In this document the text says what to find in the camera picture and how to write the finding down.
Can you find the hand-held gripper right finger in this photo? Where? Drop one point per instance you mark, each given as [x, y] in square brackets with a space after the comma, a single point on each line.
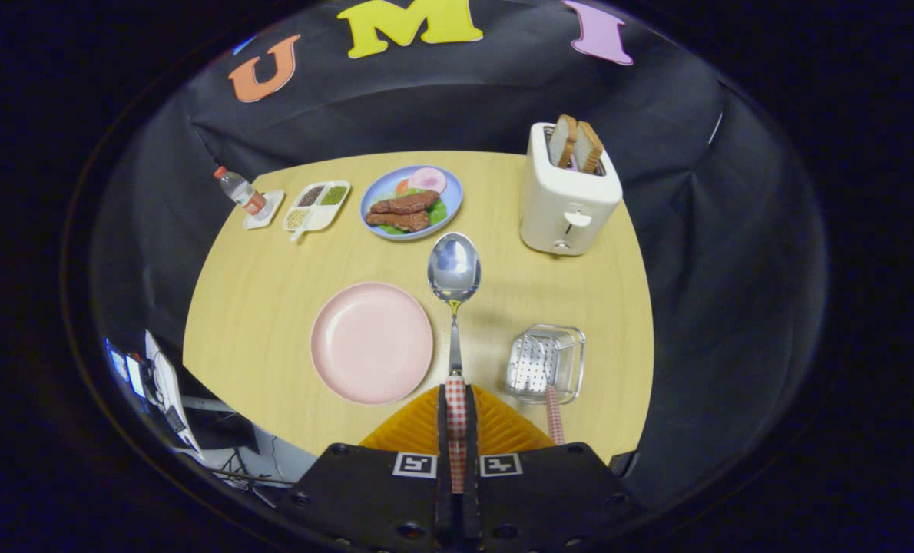
[472, 499]

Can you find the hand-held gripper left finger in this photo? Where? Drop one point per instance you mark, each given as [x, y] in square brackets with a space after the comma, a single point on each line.
[441, 499]

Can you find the perforated metal basket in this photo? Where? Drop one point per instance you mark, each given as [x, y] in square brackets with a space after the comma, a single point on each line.
[530, 369]

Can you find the pink plate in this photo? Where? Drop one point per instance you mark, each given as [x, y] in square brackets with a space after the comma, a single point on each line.
[371, 343]

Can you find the brown meat strip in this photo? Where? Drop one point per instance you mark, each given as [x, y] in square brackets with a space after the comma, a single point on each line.
[407, 203]
[399, 221]

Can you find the green lettuce leaf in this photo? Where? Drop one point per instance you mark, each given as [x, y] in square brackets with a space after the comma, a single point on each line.
[438, 211]

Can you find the white equipment under table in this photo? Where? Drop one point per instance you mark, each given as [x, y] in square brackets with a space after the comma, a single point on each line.
[161, 384]

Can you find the white toaster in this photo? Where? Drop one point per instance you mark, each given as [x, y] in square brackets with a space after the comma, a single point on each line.
[561, 207]

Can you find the orange carrot slice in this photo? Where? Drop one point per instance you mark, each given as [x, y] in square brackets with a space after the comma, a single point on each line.
[402, 187]

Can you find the white divided condiment tray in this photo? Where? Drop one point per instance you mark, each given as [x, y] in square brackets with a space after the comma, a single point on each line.
[317, 207]

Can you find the blue plate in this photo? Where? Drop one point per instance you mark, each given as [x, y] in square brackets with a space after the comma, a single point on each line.
[376, 188]

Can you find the pink ham slice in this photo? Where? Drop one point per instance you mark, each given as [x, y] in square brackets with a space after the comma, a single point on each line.
[428, 180]

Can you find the small white square dish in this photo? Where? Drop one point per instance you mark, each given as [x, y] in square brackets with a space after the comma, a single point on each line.
[269, 211]

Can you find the toast slice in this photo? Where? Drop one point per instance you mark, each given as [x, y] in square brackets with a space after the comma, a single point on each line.
[588, 147]
[563, 142]

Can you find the clear bottle with red cap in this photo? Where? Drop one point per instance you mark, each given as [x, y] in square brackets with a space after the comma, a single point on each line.
[238, 188]

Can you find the black bracket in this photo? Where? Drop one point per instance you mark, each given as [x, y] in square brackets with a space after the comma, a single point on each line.
[622, 462]

